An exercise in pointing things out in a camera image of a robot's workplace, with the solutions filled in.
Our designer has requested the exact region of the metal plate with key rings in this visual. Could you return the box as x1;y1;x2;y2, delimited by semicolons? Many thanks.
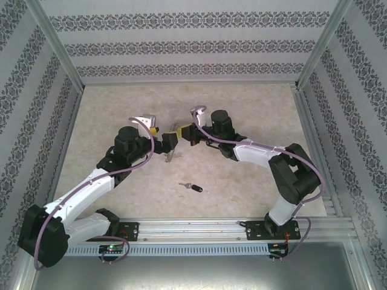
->
164;121;182;163

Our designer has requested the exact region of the silver key with black fob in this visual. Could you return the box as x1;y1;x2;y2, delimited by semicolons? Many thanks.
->
178;182;204;193

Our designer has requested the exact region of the aluminium floor strip thin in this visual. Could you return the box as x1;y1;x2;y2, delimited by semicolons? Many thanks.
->
48;87;87;209

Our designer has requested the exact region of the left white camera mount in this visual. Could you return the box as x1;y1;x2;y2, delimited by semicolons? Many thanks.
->
134;115;152;137

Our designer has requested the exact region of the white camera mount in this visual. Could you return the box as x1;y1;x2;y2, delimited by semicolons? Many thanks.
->
192;106;209;126
134;115;152;137

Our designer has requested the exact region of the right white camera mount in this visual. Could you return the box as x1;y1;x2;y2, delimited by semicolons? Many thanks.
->
192;106;209;126

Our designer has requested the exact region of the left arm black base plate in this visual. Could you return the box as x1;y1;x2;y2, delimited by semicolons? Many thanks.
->
116;222;140;242

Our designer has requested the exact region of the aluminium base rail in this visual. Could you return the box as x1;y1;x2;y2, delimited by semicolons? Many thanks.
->
116;216;355;242

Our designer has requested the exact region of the aluminium floor rail wide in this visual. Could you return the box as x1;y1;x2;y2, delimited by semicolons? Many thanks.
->
290;86;338;217

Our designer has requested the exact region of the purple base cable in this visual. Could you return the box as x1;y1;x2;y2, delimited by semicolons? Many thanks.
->
89;237;131;262
284;216;313;258

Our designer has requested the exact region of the slotted grey cable duct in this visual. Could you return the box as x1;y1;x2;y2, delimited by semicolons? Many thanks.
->
67;243;270;257

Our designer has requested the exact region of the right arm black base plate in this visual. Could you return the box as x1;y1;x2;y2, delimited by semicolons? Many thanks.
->
244;220;302;242

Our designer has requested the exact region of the aluminium frame post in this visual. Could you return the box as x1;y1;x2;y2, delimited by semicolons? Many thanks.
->
294;0;354;90
28;0;86;91

